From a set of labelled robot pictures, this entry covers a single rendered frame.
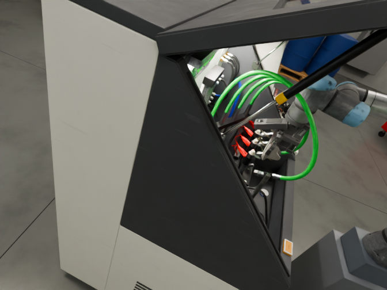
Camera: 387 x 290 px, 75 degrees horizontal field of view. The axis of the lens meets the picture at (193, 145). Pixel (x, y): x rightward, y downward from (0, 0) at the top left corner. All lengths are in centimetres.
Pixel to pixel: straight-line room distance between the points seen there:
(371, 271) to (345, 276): 10
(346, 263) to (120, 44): 123
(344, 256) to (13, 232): 180
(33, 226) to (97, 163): 117
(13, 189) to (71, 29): 161
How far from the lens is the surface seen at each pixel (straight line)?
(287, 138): 91
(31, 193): 207
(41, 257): 183
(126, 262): 120
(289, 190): 119
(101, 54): 61
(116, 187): 84
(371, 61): 766
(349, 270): 136
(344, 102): 85
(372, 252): 133
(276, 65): 121
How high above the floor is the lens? 165
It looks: 39 degrees down
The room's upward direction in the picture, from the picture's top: 23 degrees clockwise
